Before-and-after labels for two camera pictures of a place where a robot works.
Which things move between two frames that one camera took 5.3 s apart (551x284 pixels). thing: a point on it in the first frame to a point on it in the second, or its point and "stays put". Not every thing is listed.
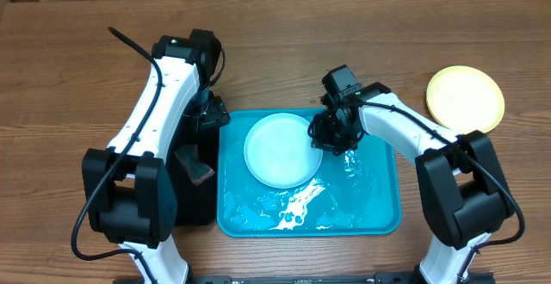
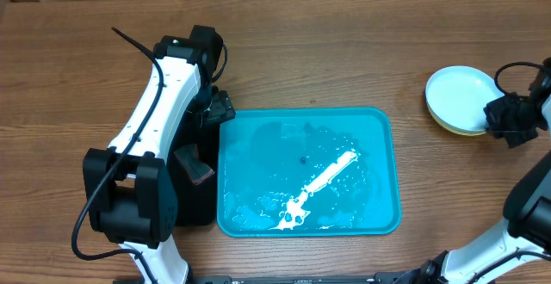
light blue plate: (278, 151) to (456, 97)
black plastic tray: (196, 204) stays put
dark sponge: (199, 171) stays put
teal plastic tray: (273, 182) stays put
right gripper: (326, 141) to (499, 115)
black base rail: (377, 278) stays put
